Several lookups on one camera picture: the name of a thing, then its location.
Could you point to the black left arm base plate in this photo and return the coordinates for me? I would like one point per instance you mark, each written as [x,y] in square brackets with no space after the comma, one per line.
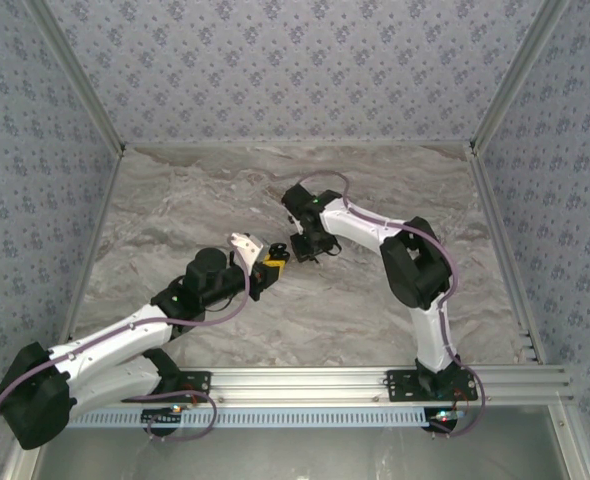
[197,384]

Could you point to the aluminium frame leg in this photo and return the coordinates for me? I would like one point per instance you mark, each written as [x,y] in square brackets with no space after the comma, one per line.
[575,445]
[25,465]

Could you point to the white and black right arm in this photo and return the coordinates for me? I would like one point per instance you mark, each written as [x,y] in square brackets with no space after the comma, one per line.
[432,340]

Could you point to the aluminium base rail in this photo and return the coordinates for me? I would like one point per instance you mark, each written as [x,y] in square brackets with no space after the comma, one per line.
[300,382]

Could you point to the aluminium table side rail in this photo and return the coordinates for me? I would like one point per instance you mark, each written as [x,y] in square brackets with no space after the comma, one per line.
[505,250]

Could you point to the aluminium frame post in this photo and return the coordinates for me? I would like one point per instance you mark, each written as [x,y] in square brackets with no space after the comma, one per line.
[80,75]
[515,75]

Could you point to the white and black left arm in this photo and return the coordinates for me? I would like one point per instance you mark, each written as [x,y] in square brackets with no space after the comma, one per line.
[115,335]

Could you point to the small LED circuit board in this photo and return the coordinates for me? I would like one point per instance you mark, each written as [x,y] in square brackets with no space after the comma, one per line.
[442,416]
[162,416]

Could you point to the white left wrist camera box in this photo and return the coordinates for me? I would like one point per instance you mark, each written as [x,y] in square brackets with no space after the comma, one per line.
[247,247]

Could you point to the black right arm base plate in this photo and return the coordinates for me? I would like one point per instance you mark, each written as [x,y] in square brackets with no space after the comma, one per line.
[400,387]

